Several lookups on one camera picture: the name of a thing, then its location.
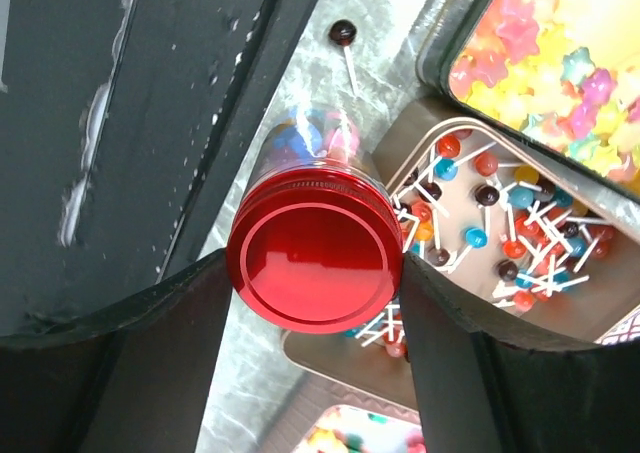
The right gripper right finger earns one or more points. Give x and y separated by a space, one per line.
487 381

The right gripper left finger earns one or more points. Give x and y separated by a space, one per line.
132 377

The tin of pastel star candies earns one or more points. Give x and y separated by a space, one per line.
344 429

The tin of lollipops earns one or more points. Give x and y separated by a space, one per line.
507 224

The red jar lid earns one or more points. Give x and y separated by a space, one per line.
315 250

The clear glass jar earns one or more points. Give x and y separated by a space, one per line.
314 136

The gold tin of gummy stars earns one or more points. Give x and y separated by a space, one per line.
560 74

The patterned placemat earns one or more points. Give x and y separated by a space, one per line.
627 329

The stray dark lollipop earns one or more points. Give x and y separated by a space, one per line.
342 33

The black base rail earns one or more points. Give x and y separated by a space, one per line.
123 123

